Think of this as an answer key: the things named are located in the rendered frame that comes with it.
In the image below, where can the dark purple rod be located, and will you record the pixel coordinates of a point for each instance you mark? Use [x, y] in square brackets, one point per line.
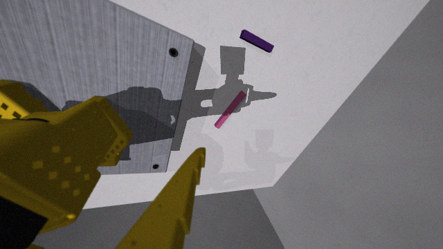
[256, 41]

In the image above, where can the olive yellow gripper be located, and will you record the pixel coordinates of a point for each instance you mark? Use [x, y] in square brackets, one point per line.
[167, 220]

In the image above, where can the pink flat bar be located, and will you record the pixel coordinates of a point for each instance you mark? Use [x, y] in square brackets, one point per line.
[230, 109]

